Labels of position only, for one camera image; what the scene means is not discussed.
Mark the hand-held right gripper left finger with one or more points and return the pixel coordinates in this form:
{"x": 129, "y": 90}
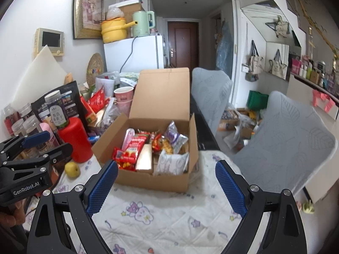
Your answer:
{"x": 102, "y": 187}

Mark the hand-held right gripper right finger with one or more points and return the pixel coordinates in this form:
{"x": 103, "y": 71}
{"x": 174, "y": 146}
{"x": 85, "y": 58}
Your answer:
{"x": 229, "y": 187}

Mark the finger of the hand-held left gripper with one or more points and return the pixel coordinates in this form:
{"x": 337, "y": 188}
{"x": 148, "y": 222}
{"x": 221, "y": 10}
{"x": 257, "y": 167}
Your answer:
{"x": 58, "y": 152}
{"x": 35, "y": 139}

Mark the small red snack packet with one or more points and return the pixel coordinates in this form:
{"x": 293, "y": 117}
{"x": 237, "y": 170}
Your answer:
{"x": 123, "y": 158}
{"x": 156, "y": 141}

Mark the pale rectangular carton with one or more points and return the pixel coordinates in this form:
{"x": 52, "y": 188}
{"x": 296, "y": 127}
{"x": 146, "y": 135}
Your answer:
{"x": 144, "y": 157}

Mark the large red snack packet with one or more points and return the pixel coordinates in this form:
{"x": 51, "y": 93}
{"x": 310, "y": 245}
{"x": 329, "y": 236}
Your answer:
{"x": 135, "y": 145}

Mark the pink triangular snack packet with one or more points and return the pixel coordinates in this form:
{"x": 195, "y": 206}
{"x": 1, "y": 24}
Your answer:
{"x": 128, "y": 139}

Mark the white patterned snack packet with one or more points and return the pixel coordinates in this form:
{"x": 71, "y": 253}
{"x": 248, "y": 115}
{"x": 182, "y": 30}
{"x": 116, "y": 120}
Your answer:
{"x": 170, "y": 164}

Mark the purple snack packet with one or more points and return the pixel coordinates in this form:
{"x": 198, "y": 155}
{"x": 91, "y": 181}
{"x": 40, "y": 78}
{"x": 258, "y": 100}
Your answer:
{"x": 174, "y": 136}

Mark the cardboard box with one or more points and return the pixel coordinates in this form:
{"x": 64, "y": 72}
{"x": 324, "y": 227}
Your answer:
{"x": 159, "y": 98}

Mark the person's left hand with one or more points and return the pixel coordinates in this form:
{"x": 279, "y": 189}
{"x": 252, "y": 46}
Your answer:
{"x": 12, "y": 217}

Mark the pink lid jar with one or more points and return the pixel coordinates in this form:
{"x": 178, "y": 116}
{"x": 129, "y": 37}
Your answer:
{"x": 49, "y": 135}

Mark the clear jar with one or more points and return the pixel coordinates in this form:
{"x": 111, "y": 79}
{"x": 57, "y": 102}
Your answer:
{"x": 18, "y": 128}
{"x": 26, "y": 109}
{"x": 10, "y": 119}
{"x": 31, "y": 125}

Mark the red canister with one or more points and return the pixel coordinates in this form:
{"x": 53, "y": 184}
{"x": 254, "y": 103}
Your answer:
{"x": 75, "y": 140}

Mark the yellow apple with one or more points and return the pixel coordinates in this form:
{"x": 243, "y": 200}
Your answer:
{"x": 72, "y": 169}

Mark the dark label jar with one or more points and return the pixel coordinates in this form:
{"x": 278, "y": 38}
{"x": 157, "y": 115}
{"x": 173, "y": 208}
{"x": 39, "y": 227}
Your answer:
{"x": 57, "y": 111}

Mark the blue white small packet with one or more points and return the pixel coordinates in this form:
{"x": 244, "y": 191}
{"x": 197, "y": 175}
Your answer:
{"x": 94, "y": 138}

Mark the black pouch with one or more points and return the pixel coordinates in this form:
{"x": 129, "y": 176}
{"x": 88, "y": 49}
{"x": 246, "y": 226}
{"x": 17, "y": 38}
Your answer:
{"x": 72, "y": 98}

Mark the pile of floor packages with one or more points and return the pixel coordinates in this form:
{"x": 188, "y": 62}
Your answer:
{"x": 238, "y": 127}

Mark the white foam board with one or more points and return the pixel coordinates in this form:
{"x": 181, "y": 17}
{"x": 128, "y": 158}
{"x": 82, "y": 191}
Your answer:
{"x": 42, "y": 76}

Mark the red foil packet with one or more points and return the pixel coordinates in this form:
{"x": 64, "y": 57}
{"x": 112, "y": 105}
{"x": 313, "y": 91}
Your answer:
{"x": 96, "y": 100}

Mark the white quilted tablecloth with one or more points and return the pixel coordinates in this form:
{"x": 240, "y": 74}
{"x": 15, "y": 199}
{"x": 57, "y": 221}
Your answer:
{"x": 164, "y": 217}

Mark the grey leaf-pattern chair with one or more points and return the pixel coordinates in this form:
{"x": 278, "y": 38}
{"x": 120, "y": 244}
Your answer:
{"x": 212, "y": 98}
{"x": 286, "y": 143}

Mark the yellow round snack packet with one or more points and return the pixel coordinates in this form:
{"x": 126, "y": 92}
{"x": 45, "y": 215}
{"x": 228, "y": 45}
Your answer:
{"x": 165, "y": 145}

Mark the pink paper cup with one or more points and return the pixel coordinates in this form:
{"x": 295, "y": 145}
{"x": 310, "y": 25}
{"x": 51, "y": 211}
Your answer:
{"x": 124, "y": 108}
{"x": 123, "y": 94}

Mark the green slipper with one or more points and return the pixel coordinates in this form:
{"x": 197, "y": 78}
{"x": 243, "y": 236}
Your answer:
{"x": 309, "y": 207}

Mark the green bag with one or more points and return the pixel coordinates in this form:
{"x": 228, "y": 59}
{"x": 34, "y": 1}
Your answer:
{"x": 258, "y": 100}

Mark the round woven mat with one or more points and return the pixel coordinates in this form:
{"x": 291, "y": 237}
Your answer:
{"x": 94, "y": 67}

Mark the green white pouch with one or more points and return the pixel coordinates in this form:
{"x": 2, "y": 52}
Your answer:
{"x": 129, "y": 78}

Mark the white cabinet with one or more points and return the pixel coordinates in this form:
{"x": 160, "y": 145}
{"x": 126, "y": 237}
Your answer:
{"x": 299, "y": 87}

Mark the canvas tote bag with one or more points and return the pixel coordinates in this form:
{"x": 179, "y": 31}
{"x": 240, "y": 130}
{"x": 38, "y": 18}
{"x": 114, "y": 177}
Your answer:
{"x": 254, "y": 63}

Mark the pink ribbon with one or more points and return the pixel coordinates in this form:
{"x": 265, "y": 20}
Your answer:
{"x": 323, "y": 99}

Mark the white refrigerator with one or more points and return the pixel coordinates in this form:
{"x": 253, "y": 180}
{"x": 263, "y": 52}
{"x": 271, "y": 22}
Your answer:
{"x": 143, "y": 53}

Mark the yellow pot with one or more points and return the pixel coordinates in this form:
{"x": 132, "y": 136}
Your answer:
{"x": 114, "y": 31}

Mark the blue plastic garment cover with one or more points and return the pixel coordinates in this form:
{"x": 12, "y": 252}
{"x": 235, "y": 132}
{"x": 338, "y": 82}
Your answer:
{"x": 225, "y": 50}

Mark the gold framed picture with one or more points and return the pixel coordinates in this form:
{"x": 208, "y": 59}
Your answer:
{"x": 88, "y": 10}

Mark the row of toiletry bottles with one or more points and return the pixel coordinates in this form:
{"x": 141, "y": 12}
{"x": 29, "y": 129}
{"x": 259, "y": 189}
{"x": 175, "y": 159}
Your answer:
{"x": 309, "y": 71}

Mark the clear plastic bag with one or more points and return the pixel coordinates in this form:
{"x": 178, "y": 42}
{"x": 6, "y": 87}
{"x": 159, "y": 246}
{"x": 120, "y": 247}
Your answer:
{"x": 114, "y": 13}

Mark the brown door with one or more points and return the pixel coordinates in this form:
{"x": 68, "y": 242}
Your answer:
{"x": 182, "y": 45}

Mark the green electric kettle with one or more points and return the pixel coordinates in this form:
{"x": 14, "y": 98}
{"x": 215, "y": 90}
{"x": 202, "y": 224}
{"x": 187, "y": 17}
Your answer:
{"x": 141, "y": 25}

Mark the brown storage carton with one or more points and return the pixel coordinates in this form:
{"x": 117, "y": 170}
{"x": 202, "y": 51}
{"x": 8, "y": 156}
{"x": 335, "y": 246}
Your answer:
{"x": 132, "y": 10}

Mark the bamboo pole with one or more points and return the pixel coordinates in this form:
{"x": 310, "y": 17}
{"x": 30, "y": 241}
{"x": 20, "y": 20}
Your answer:
{"x": 317, "y": 29}

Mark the wall intercom panel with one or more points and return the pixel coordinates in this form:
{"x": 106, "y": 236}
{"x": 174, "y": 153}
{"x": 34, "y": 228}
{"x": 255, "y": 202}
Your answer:
{"x": 49, "y": 41}

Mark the white wall box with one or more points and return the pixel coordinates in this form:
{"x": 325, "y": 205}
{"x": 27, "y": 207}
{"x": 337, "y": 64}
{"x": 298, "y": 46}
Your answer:
{"x": 245, "y": 68}

